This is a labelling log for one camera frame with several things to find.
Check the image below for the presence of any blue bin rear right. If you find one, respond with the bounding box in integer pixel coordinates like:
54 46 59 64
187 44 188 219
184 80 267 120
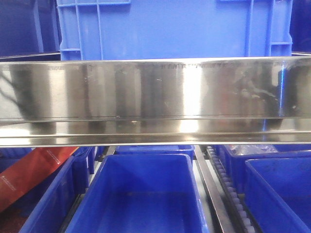
215 144 311 194

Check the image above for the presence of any blue bin centre lower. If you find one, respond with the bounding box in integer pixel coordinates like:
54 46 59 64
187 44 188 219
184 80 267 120
66 154 209 233

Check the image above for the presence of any red foil package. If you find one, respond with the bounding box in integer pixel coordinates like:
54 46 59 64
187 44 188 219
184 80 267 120
0 147 78 211

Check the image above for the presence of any blue bin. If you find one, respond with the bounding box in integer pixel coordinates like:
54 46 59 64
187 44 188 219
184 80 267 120
244 158 311 233
215 144 311 194
0 147 97 233
66 154 209 233

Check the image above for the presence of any blue bin right lower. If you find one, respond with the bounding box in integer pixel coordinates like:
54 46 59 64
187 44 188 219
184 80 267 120
244 158 311 233

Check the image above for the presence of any blue bin left lower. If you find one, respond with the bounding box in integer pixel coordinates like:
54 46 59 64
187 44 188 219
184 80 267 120
0 147 97 233

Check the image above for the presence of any roller track rail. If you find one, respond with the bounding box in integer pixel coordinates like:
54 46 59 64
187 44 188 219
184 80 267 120
193 145 261 233

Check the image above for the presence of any stainless steel shelf rail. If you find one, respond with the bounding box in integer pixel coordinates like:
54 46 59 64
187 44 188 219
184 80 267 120
0 56 311 147

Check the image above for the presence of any large blue crate upper shelf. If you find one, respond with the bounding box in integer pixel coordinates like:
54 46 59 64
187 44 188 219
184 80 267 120
57 0 293 60

